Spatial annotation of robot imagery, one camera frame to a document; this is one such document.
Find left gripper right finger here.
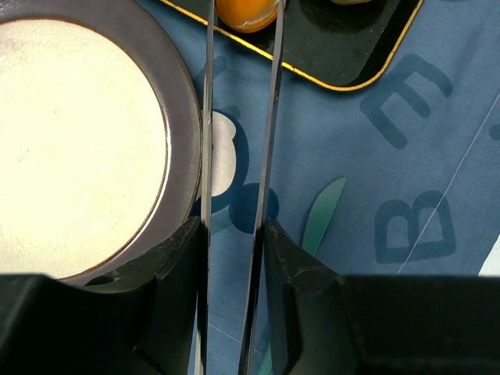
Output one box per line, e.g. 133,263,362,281
264,220,499,374

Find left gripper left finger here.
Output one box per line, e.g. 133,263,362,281
1,217,201,374

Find metal tongs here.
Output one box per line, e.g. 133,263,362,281
195,1,285,374

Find round metal plate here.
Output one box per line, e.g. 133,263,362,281
1,1,201,283

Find small croissant bread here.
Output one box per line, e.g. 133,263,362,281
215,0,280,34

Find blue letter placemat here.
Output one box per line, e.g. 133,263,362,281
136,0,500,375

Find black rectangular tray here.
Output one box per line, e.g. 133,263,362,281
158,0,425,93

